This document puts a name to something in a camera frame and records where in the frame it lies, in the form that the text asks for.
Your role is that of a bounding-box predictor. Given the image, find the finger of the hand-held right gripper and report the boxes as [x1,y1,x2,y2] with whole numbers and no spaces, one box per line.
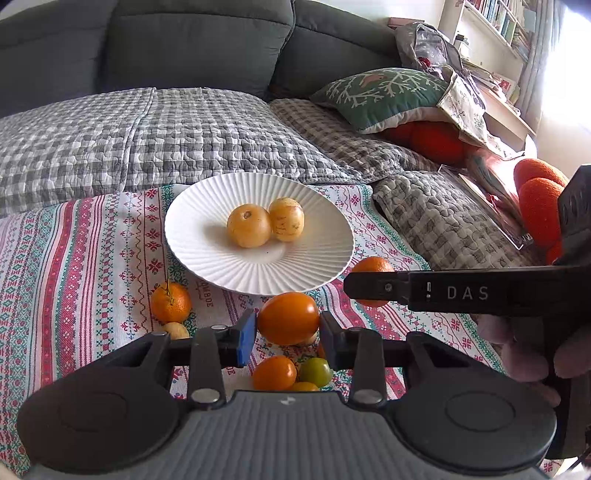
[344,270,413,309]

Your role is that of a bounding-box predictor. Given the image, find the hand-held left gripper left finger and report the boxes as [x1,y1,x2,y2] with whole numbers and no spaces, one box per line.
[115,308,257,403]

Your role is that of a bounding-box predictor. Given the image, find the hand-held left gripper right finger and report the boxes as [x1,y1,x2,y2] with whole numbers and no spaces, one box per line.
[318,312,467,403]

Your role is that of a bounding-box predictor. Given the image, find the stemless mandarin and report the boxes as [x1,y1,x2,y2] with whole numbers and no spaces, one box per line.
[351,257,396,308]

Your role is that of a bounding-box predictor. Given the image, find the green tomato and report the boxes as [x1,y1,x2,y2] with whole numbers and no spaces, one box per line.
[295,357,334,387]

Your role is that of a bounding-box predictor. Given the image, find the large orange tomato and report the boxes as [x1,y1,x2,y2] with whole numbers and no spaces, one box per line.
[257,292,321,346]

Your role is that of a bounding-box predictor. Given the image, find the white ribbed plate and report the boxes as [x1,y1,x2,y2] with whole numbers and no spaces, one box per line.
[164,172,355,296]

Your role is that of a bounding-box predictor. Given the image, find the person's right hand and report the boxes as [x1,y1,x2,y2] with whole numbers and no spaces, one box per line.
[477,314,591,409]

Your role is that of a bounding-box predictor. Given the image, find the mandarin with stem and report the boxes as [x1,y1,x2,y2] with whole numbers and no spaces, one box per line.
[151,279,192,324]

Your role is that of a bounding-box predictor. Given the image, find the orange textured ball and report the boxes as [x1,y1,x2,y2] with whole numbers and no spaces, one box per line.
[518,177,566,250]
[513,158,570,188]

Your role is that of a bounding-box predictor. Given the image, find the clear plastic case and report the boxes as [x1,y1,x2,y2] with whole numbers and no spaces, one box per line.
[438,164,534,251]

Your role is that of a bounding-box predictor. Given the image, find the grey checkered cushion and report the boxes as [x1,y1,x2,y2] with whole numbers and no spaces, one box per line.
[372,171,546,271]

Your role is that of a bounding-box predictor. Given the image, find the speckled yellow round fruit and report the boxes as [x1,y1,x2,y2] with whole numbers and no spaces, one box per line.
[268,198,305,242]

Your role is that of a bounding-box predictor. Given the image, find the smooth yellow round fruit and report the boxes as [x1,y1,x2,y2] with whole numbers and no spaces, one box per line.
[226,204,272,248]

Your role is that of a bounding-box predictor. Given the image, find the pink folded cloth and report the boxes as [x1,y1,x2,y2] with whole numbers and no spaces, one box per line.
[465,152,527,217]

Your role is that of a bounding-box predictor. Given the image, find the beige checkered quilt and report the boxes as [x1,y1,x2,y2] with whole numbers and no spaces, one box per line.
[270,98,445,184]

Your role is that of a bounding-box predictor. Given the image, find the orange cushion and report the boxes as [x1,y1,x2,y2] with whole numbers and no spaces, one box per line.
[381,121,481,167]

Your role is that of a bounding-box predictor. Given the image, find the patterned red green cloth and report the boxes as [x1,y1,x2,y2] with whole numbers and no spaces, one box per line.
[0,184,509,477]

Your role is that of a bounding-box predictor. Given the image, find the floral cloth bag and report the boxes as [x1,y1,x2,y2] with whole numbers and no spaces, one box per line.
[436,67,509,160]

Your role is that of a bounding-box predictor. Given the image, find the green snowflake pillow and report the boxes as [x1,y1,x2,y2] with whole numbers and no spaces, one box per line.
[310,68,455,135]

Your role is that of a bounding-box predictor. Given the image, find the clear plastic bag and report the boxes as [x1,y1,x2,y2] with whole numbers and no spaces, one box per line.
[396,21,464,75]

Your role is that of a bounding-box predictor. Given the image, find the white bookshelf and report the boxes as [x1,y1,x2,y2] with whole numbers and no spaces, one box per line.
[438,0,539,141]

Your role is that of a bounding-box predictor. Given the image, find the dark grey sofa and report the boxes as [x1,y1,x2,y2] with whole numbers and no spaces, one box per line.
[0,0,409,120]

